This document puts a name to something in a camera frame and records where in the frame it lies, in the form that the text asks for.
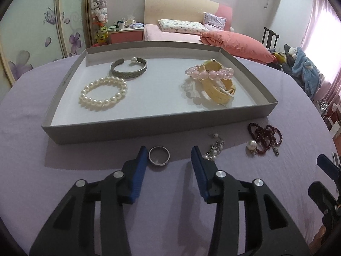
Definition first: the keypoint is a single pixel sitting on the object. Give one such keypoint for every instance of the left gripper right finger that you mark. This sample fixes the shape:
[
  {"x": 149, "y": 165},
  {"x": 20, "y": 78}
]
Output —
[{"x": 269, "y": 228}]

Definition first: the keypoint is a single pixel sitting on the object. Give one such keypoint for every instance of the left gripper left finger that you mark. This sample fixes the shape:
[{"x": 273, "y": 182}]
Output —
[{"x": 70, "y": 228}]

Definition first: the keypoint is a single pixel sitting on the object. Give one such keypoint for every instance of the yellow wristwatch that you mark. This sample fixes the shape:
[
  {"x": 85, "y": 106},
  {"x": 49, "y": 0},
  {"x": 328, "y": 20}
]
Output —
[{"x": 215, "y": 79}]

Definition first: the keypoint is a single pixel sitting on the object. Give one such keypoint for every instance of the purple tablecloth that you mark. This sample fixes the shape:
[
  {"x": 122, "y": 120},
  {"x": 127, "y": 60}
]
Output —
[{"x": 169, "y": 217}]

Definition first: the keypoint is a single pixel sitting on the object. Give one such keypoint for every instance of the large pearl earring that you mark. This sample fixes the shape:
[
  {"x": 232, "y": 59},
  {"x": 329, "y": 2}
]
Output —
[{"x": 252, "y": 147}]

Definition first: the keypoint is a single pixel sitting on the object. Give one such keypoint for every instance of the blue plush clothing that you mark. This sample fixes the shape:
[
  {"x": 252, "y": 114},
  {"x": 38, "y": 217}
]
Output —
[{"x": 304, "y": 69}]

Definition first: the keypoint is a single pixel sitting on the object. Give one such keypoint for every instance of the grey cardboard tray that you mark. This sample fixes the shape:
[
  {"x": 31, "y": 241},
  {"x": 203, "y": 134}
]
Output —
[{"x": 163, "y": 100}]

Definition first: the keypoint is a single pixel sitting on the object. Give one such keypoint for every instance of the pink curtain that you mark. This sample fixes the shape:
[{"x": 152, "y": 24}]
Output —
[{"x": 321, "y": 43}]

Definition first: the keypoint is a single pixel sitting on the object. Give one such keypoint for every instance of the dark wooden chair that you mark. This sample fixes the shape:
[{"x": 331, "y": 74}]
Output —
[{"x": 269, "y": 39}]

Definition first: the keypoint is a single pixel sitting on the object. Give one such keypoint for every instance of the coral folded duvet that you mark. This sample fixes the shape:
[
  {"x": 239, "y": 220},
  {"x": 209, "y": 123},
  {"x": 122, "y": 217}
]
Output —
[{"x": 238, "y": 45}]

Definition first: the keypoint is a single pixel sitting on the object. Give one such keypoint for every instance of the pink nightstand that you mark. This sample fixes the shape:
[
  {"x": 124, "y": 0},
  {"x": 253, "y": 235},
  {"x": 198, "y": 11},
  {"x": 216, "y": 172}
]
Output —
[{"x": 126, "y": 35}]

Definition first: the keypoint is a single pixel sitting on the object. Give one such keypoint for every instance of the floral sliding wardrobe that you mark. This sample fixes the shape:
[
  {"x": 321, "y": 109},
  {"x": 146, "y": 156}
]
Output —
[{"x": 37, "y": 32}]

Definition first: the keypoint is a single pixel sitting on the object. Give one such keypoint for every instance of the small purple pillow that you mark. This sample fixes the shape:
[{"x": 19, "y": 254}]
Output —
[{"x": 213, "y": 22}]

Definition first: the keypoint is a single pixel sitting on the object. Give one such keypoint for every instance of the hanging plush toys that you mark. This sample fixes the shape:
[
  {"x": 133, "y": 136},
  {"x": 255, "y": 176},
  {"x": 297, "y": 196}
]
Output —
[{"x": 98, "y": 21}]

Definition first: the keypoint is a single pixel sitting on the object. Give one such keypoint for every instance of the floral white pillow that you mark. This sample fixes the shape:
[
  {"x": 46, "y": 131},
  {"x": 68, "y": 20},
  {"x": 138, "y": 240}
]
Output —
[{"x": 181, "y": 26}]

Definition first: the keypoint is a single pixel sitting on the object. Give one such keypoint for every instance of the bed with pink sheet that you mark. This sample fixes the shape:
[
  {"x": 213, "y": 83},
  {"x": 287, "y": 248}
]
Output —
[{"x": 187, "y": 10}]

